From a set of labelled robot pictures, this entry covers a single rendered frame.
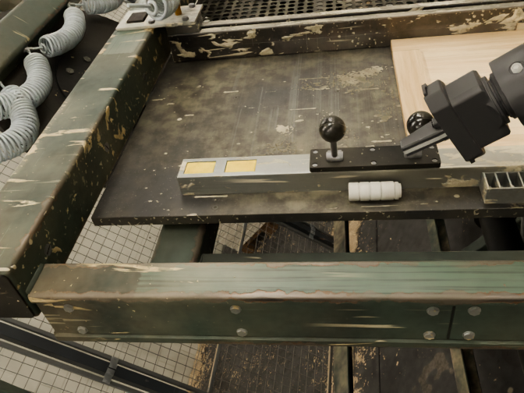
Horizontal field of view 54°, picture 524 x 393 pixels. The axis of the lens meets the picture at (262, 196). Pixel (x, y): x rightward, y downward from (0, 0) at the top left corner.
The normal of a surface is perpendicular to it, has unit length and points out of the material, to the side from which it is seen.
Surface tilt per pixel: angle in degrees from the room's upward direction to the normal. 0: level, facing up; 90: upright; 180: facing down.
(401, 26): 90
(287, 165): 51
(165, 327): 90
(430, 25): 90
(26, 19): 90
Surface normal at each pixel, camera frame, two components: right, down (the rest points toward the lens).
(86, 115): -0.13, -0.74
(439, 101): -0.53, 0.04
